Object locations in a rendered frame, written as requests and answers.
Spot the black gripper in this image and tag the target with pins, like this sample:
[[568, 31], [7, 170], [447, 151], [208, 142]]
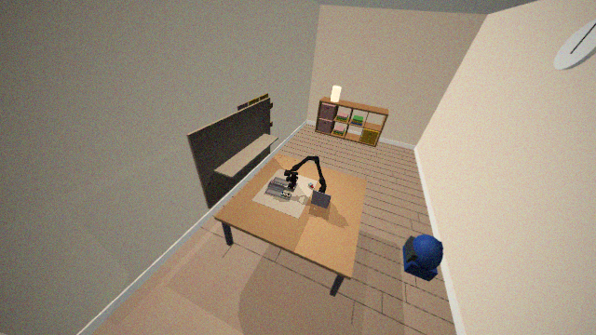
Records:
[[293, 181]]

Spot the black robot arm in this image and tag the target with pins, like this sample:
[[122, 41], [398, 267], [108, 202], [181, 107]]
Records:
[[293, 174]]

